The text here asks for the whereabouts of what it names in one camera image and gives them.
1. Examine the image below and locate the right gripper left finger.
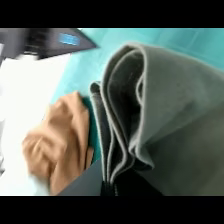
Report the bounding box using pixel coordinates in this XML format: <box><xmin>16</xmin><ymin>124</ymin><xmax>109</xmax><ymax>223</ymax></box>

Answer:
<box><xmin>56</xmin><ymin>159</ymin><xmax>105</xmax><ymax>197</ymax></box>

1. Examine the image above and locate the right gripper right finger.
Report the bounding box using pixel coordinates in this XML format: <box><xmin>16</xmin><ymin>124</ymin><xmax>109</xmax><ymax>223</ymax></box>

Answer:
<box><xmin>109</xmin><ymin>167</ymin><xmax>165</xmax><ymax>197</ymax></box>

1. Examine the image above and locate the grey garment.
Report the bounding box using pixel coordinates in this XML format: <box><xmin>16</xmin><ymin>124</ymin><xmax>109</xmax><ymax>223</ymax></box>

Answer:
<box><xmin>88</xmin><ymin>42</ymin><xmax>224</xmax><ymax>197</ymax></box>

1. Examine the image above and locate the orange-brown garment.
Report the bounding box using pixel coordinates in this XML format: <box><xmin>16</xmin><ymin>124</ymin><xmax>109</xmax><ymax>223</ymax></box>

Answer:
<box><xmin>21</xmin><ymin>91</ymin><xmax>96</xmax><ymax>196</ymax></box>

